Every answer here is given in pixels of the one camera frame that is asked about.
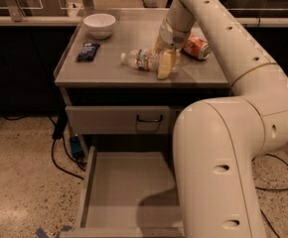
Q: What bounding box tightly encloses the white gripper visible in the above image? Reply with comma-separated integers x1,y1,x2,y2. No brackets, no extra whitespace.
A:
154,18,194,80

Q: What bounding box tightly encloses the clear plastic water bottle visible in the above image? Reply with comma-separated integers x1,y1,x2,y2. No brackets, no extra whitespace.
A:
119,48,182,73

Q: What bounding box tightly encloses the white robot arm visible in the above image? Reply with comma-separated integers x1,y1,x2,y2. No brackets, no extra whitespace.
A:
159,0,288,238

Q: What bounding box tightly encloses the grey drawer cabinet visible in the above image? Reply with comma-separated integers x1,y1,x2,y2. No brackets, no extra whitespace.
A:
56,14,229,153

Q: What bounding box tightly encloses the closed grey drawer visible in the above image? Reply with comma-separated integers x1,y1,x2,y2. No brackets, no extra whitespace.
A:
66,106,181,135

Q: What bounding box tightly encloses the open grey drawer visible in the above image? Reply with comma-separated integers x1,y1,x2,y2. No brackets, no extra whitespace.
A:
60,145,186,238

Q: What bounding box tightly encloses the orange soda can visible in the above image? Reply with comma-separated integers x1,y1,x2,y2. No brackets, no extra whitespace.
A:
183,34,212,60

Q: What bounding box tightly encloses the white bowl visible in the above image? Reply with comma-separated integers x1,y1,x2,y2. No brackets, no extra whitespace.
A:
83,13,116,40

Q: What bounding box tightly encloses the dark blue snack packet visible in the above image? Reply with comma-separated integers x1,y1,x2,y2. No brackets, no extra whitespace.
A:
76,43,100,61

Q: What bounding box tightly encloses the blue power adapter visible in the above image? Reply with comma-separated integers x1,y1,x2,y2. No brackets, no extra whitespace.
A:
70,136,84,159

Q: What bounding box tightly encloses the long grey counter ledge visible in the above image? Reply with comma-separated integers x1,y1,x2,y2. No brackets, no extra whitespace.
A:
0,8,288,28

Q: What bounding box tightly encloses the blue floor tape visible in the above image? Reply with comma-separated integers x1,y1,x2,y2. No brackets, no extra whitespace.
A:
35,225,72,238

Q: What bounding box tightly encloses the black drawer handle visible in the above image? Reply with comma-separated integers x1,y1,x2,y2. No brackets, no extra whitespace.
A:
136,114,164,123

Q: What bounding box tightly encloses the black floor cable left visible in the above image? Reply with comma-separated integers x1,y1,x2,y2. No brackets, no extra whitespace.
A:
1,114,88,180

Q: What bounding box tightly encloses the black floor cable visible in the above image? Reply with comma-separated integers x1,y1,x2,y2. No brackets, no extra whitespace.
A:
1,114,88,180
252,153,288,238

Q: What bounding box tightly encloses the black floor cable right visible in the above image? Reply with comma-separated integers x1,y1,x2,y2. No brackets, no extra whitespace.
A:
252,153,288,238

